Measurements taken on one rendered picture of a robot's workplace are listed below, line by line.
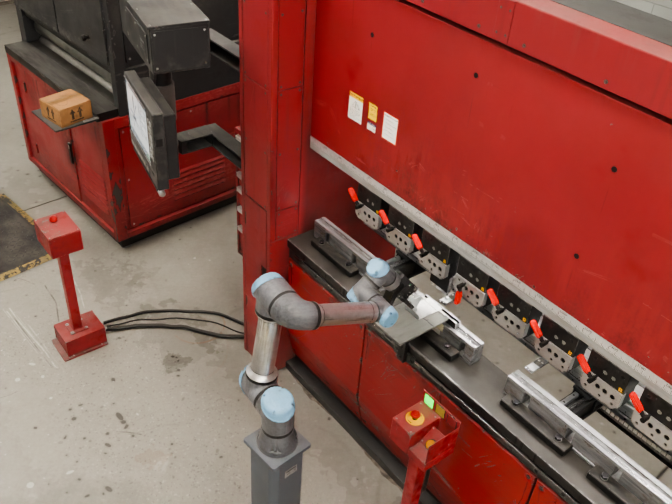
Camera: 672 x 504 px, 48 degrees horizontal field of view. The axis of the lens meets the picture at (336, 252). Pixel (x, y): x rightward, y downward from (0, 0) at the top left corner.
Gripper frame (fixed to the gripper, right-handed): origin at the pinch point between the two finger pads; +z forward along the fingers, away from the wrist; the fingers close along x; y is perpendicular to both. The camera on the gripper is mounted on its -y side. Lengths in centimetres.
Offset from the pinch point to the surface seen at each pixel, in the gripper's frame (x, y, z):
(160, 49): 99, 7, -97
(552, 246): -47, 46, -35
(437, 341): -11.4, -2.9, 15.8
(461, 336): -18.8, 5.1, 13.9
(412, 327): -7.1, -5.5, 1.4
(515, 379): -46.9, 6.9, 14.9
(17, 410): 124, -173, -5
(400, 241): 19.4, 16.5, -7.6
